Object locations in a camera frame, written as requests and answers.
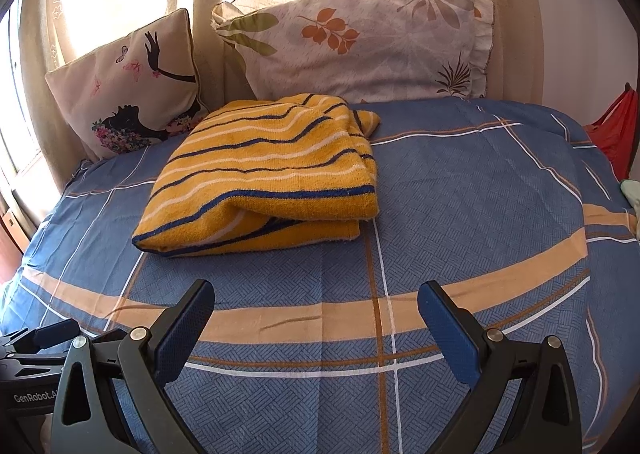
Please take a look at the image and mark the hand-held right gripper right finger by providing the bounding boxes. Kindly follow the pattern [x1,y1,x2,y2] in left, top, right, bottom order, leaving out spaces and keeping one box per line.
[418,281,584,454]

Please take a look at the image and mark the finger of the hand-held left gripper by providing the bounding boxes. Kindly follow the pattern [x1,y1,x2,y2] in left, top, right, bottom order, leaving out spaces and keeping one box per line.
[31,318,82,352]

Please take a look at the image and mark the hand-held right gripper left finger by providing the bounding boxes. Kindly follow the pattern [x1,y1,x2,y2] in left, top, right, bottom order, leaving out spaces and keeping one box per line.
[50,279,216,454]

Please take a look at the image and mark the yellow striped knit sweater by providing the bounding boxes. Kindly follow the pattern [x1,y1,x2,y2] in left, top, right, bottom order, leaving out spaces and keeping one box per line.
[131,93,382,259]

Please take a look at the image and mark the blue plaid bed sheet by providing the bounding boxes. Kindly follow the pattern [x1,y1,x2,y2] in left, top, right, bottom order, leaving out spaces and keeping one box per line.
[0,96,640,454]

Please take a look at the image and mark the light green cloth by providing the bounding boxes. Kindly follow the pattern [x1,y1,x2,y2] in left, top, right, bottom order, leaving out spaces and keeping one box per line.
[620,178,640,237]

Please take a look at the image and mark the beige cushion with figure print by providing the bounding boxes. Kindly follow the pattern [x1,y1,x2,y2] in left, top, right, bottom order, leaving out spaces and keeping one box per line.
[44,9,211,161]

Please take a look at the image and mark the red plastic bag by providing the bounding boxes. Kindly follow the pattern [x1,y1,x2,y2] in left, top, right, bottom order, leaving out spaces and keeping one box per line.
[584,83,640,181]

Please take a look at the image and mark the white leaf print pillow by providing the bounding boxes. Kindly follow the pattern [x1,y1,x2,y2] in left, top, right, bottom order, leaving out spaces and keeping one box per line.
[210,0,496,106]

